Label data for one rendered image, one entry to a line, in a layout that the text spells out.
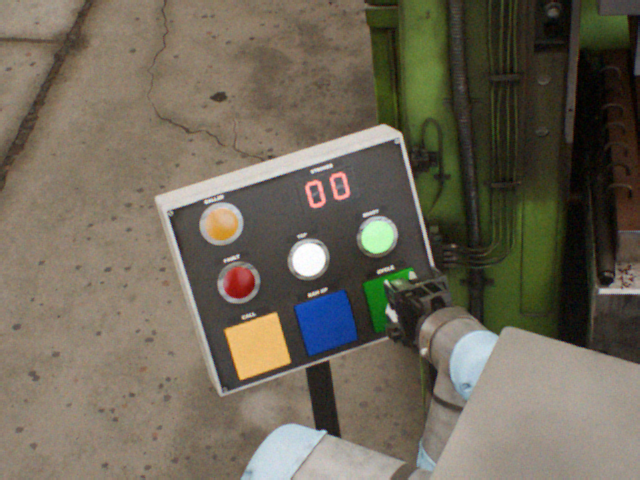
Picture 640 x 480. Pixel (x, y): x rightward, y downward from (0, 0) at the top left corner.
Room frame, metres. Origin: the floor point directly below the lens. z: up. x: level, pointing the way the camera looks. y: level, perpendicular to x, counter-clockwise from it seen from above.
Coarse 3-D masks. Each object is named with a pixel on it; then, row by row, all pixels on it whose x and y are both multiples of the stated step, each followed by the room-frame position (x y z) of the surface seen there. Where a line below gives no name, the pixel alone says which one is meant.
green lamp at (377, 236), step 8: (376, 224) 1.23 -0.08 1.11; (384, 224) 1.23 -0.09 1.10; (368, 232) 1.23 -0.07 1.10; (376, 232) 1.23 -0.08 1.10; (384, 232) 1.23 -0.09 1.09; (392, 232) 1.23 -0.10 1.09; (368, 240) 1.22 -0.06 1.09; (376, 240) 1.22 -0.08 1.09; (384, 240) 1.22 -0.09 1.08; (392, 240) 1.22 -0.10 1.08; (368, 248) 1.22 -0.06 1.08; (376, 248) 1.22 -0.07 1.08; (384, 248) 1.22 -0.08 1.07
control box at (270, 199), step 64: (384, 128) 1.35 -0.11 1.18; (192, 192) 1.26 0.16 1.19; (256, 192) 1.25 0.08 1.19; (320, 192) 1.25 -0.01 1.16; (384, 192) 1.26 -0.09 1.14; (192, 256) 1.19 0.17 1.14; (256, 256) 1.20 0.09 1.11; (384, 256) 1.21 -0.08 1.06; (192, 320) 1.19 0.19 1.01; (256, 384) 1.10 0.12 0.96
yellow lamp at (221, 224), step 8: (224, 208) 1.23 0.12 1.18; (208, 216) 1.22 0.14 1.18; (216, 216) 1.22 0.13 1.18; (224, 216) 1.22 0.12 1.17; (232, 216) 1.22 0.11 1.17; (208, 224) 1.22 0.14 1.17; (216, 224) 1.22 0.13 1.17; (224, 224) 1.22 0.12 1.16; (232, 224) 1.22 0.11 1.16; (208, 232) 1.21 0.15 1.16; (216, 232) 1.21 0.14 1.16; (224, 232) 1.21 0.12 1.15; (232, 232) 1.21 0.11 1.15
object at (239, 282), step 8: (232, 272) 1.18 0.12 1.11; (240, 272) 1.18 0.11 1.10; (248, 272) 1.19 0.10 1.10; (224, 280) 1.18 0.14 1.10; (232, 280) 1.18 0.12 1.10; (240, 280) 1.18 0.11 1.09; (248, 280) 1.18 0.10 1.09; (224, 288) 1.17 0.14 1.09; (232, 288) 1.17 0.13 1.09; (240, 288) 1.17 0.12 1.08; (248, 288) 1.17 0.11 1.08; (232, 296) 1.17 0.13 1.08; (240, 296) 1.17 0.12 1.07
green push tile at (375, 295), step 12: (384, 276) 1.20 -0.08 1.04; (396, 276) 1.19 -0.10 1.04; (408, 276) 1.20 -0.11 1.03; (372, 288) 1.18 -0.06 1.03; (372, 300) 1.17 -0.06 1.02; (384, 300) 1.17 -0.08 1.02; (372, 312) 1.16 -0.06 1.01; (384, 312) 1.17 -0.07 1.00; (372, 324) 1.16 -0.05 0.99; (384, 324) 1.16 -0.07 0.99
